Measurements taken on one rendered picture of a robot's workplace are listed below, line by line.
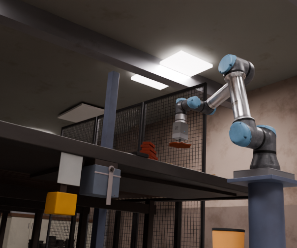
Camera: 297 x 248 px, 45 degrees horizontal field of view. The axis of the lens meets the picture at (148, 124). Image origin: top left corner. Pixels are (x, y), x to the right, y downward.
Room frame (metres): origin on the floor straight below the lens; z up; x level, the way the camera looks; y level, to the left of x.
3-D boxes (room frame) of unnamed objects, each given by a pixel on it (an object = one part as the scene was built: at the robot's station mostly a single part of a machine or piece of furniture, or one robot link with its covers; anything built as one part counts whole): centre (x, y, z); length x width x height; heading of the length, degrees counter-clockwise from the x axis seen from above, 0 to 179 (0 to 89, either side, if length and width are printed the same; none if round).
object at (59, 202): (1.42, 0.31, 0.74); 0.09 x 0.08 x 0.24; 133
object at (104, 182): (1.55, 0.18, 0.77); 0.14 x 0.11 x 0.18; 133
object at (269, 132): (1.83, -0.61, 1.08); 0.13 x 0.12 x 0.14; 121
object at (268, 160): (1.84, -0.61, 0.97); 0.15 x 0.15 x 0.10
